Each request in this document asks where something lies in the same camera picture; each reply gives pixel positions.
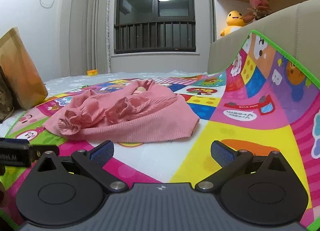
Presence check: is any dark framed window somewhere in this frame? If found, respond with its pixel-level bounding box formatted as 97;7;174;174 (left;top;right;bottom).
114;0;196;54

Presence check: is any pink knit sweater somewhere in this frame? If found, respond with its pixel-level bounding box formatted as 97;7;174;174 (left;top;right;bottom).
43;80;200;143

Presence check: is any small yellow toy block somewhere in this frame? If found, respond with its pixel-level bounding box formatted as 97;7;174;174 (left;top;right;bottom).
87;70;98;77

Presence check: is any yellow duck plush toy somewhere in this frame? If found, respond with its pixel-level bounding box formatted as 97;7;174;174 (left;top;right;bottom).
220;11;246;37

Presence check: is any colourful cartoon play mat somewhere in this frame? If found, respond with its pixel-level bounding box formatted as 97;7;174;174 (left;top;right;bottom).
1;31;319;230

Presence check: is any pink artificial flower plant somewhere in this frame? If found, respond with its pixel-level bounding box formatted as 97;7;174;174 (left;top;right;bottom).
242;0;272;24

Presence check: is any white vertical curtain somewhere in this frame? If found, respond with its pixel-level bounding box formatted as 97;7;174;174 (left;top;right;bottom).
69;0;111;76

